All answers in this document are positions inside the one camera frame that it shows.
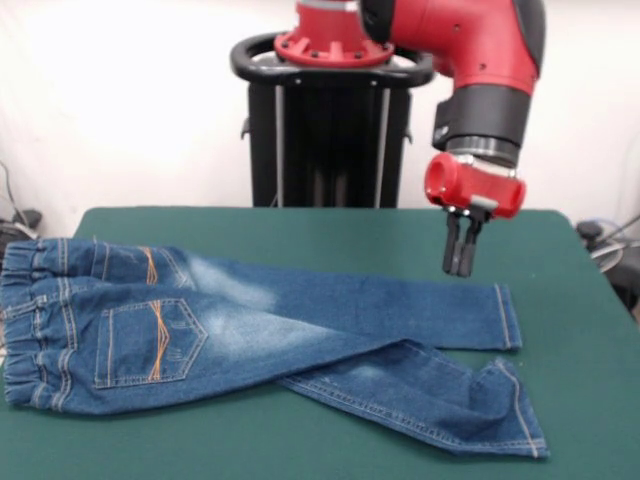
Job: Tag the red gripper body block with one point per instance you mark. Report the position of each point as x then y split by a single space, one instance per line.
475 187

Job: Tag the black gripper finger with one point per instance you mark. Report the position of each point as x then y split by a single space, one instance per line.
451 245
468 245

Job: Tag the blue denim jeans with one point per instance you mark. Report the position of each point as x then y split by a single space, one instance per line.
225 325

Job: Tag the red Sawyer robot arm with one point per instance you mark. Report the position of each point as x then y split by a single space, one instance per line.
450 40

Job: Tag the black office chair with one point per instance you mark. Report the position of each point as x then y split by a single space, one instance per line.
627 280

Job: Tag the dark green table cloth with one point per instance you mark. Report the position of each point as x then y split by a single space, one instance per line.
300 450

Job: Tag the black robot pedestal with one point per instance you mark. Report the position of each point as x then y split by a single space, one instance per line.
325 150

